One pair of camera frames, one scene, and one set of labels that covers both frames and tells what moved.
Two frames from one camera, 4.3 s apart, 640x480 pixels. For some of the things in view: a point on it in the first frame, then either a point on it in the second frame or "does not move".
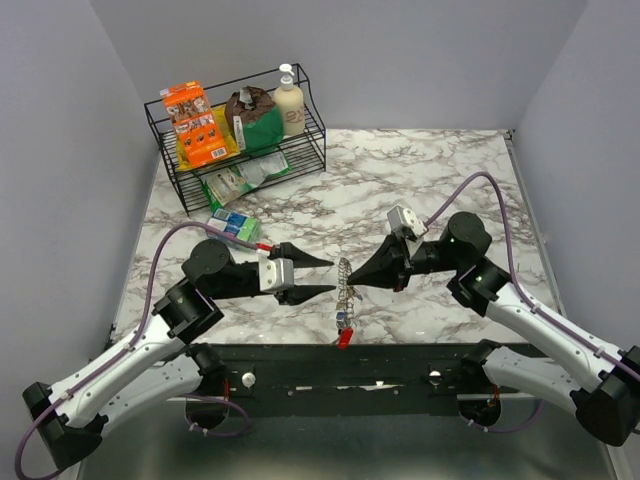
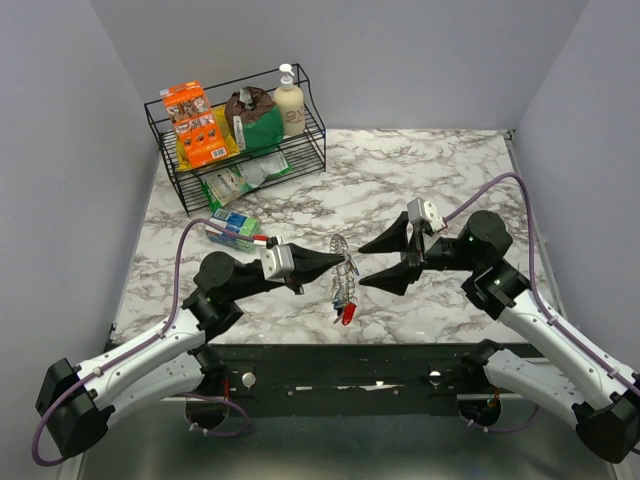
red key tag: (345, 337) -> (348, 313)
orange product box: (201, 138) does not move
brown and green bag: (254, 119) does not move
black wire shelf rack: (241, 137) does not move
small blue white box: (242, 226) does not move
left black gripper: (295, 295) -> (309, 264)
